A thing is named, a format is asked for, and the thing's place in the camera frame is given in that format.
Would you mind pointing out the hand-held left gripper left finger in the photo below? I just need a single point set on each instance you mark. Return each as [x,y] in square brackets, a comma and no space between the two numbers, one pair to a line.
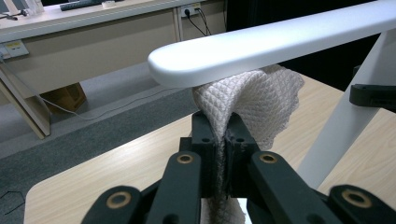
[204,137]

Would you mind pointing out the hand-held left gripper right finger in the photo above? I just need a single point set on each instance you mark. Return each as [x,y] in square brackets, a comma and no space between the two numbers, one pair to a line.
[238,140]

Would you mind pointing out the beige quilted cloth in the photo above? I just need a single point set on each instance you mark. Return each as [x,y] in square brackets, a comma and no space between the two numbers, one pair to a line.
[258,99]

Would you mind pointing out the white drying rack stand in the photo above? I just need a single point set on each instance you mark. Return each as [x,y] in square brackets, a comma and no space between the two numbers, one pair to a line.
[264,46]

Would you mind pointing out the brown cardboard box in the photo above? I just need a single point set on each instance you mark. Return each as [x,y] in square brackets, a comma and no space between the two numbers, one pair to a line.
[67,98]

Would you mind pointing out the beige wooden desk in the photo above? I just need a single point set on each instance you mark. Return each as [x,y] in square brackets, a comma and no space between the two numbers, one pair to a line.
[93,40]

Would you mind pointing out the white tape roll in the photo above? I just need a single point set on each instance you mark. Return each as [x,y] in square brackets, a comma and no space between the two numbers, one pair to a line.
[108,4]

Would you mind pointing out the dark keyboard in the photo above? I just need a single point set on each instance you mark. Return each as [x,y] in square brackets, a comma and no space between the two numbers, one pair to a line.
[81,4]

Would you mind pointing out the white socket with yellow label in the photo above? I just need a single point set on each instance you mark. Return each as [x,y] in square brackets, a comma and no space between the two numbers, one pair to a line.
[14,49]

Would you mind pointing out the white wall socket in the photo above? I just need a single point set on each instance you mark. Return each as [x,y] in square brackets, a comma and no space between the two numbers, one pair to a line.
[190,10]

